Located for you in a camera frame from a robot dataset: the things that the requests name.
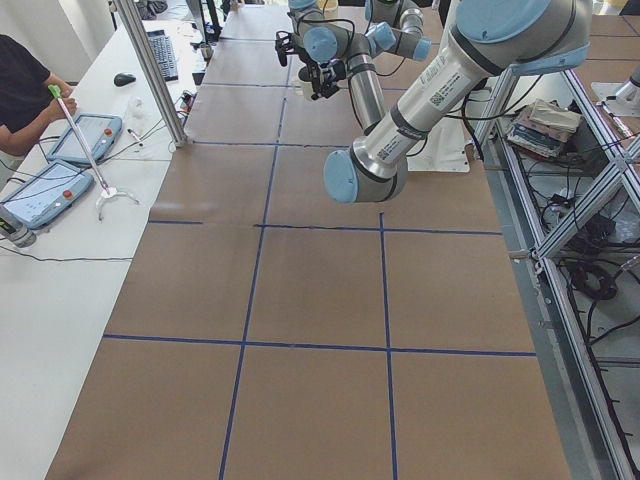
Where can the purple reacher grabber stick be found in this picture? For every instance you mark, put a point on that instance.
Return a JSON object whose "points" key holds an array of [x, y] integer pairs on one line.
{"points": [[108, 192]]}

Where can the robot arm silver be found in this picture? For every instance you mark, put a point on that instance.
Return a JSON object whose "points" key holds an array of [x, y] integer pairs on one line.
{"points": [[486, 38], [332, 51]]}

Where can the white pedestal column base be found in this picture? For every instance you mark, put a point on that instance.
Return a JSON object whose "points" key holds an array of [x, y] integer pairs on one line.
{"points": [[444, 151]]}

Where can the stack of books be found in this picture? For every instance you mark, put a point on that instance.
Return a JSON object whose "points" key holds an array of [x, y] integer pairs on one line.
{"points": [[543, 129]]}

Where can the white ribbed mug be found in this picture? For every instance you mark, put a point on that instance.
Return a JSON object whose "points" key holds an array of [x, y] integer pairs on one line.
{"points": [[304, 83]]}

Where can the grey aluminium frame post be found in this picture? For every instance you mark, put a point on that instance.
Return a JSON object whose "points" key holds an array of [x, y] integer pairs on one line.
{"points": [[134, 27]]}

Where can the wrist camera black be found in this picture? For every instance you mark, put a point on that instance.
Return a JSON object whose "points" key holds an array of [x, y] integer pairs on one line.
{"points": [[284, 46]]}

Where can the black marker pen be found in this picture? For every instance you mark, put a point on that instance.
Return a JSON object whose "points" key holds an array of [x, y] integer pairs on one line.
{"points": [[138, 140]]}

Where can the black keyboard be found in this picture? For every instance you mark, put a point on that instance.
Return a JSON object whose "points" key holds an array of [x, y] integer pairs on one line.
{"points": [[163, 52]]}

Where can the water bottle grey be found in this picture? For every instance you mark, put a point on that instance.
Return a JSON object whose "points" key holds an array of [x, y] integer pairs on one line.
{"points": [[14, 230]]}

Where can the blue teach pendant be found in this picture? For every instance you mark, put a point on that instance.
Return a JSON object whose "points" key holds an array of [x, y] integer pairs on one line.
{"points": [[100, 132], [45, 196]]}

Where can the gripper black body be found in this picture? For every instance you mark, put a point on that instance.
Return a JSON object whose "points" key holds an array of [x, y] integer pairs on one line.
{"points": [[336, 70]]}

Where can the black computer mouse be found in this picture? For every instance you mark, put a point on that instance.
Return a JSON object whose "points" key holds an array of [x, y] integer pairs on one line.
{"points": [[123, 79]]}

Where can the blue teach pendant near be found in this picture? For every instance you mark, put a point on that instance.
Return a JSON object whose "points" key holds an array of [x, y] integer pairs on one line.
{"points": [[45, 196]]}

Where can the blue teach pendant far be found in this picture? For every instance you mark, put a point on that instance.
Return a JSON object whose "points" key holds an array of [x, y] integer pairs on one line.
{"points": [[100, 132]]}

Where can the person in black shirt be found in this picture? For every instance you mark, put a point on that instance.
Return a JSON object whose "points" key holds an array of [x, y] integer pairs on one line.
{"points": [[27, 106]]}

